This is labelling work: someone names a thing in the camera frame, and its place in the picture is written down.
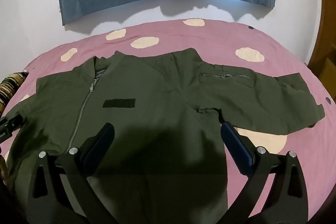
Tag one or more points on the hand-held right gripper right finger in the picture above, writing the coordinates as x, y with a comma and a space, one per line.
235, 145

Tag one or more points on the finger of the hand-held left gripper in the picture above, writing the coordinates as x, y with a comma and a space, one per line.
10, 125

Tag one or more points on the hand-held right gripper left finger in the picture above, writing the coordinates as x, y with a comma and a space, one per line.
101, 145

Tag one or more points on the olive green zip jacket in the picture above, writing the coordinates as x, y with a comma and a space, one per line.
147, 98

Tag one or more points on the yellow black striped pillow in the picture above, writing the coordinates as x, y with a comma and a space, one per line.
10, 87

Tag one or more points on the pink bed sheet cream dots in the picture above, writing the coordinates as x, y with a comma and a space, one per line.
210, 37

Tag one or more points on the brown wooden door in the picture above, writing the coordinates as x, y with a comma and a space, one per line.
328, 29

